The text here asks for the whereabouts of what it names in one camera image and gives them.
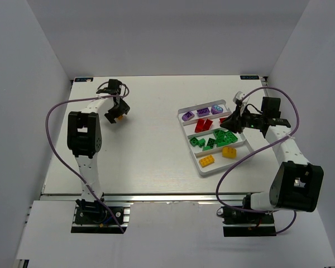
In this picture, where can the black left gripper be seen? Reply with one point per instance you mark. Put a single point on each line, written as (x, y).
(116, 112)

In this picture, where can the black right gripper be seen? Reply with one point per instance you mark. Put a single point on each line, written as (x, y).
(238, 121)

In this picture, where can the green long lego brick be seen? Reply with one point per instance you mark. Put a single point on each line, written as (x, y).
(219, 136)

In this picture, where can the purple flower lego piece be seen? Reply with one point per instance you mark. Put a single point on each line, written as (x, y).
(216, 109)

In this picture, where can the tiny green lego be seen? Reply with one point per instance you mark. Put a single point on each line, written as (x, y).
(210, 144)

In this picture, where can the yellow tall lego brick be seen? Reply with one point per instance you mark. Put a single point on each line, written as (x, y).
(229, 152)

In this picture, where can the green rounded lego piece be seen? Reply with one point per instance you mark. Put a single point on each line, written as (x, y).
(197, 142)

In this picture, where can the green lego plate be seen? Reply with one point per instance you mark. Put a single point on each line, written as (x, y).
(230, 137)

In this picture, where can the yellow long lego brick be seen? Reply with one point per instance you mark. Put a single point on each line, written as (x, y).
(206, 161)

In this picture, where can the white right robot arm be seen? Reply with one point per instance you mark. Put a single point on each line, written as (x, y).
(297, 183)

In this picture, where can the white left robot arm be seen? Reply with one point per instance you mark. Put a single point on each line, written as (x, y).
(85, 141)

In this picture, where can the white divided tray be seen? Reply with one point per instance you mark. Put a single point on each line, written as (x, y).
(213, 148)

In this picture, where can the blue label right corner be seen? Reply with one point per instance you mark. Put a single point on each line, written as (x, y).
(249, 77)

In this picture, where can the blue label corner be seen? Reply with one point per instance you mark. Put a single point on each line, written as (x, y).
(83, 79)
(249, 77)

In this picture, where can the blue label left corner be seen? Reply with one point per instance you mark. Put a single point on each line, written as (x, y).
(83, 79)

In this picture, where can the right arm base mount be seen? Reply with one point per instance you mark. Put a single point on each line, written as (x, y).
(245, 224)

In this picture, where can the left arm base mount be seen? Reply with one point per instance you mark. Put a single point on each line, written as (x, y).
(93, 218)

